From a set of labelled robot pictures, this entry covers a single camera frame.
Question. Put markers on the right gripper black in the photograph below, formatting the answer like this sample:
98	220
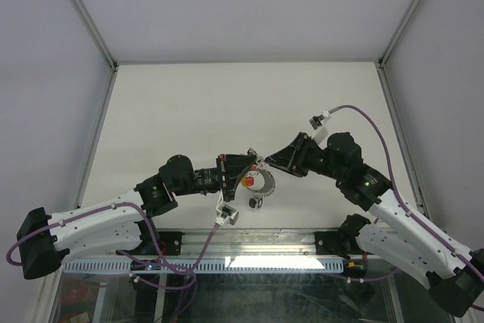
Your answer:
291	158

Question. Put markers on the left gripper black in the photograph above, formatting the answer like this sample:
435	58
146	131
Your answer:
231	167

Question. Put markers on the red key tag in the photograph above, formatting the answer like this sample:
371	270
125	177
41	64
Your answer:
249	180

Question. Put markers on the metal keyring holder with rings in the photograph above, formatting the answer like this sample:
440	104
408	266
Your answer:
265	181

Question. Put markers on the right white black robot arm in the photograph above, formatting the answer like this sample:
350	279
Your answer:
451	272

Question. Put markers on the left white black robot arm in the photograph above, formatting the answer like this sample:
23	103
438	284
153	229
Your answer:
46	241

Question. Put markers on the black key fob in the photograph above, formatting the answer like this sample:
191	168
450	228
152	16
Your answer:
255	203

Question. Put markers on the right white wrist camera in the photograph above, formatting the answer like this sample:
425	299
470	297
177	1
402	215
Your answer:
318	123

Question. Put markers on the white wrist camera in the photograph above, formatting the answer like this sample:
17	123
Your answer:
225	213
318	123

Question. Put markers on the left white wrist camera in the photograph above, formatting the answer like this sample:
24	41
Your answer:
225	213

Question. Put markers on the aluminium mounting rail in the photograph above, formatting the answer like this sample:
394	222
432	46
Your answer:
190	243

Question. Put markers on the grey slotted cable duct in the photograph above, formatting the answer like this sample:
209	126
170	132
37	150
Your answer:
227	265

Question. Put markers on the right aluminium frame post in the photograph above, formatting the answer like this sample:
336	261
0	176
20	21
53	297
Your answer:
402	27

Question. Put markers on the aluminium frame post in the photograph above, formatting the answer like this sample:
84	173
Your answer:
402	27
94	33

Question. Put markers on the left aluminium frame post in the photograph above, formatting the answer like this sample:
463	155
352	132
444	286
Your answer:
94	33

